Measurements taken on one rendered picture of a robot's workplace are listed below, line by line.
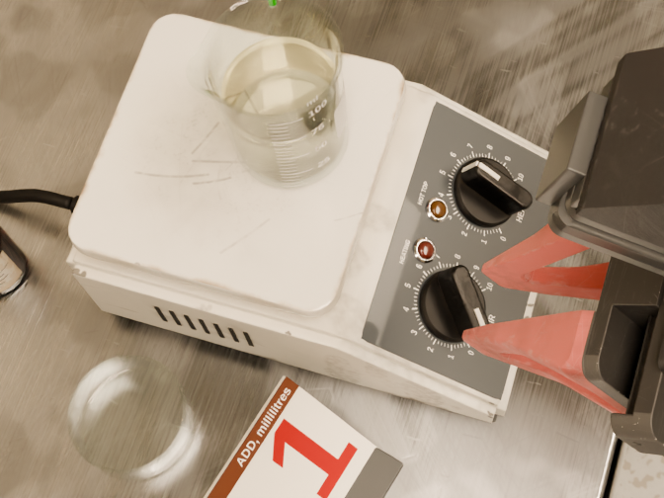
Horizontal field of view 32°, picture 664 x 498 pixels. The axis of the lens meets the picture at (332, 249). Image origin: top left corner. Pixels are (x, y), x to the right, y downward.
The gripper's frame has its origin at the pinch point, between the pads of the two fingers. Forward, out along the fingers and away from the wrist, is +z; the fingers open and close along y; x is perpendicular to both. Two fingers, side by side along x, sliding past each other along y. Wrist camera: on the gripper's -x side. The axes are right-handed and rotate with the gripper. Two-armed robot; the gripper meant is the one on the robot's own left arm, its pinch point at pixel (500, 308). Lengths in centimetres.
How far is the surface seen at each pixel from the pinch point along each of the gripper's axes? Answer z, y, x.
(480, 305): 5.5, -2.3, 5.0
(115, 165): 16.4, -3.0, -7.7
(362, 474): 11.5, 5.1, 7.2
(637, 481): 2.7, 1.6, 15.1
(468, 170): 6.8, -8.1, 3.2
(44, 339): 24.7, 3.4, -3.2
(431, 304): 7.3, -1.9, 4.0
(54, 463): 22.5, 8.9, -1.4
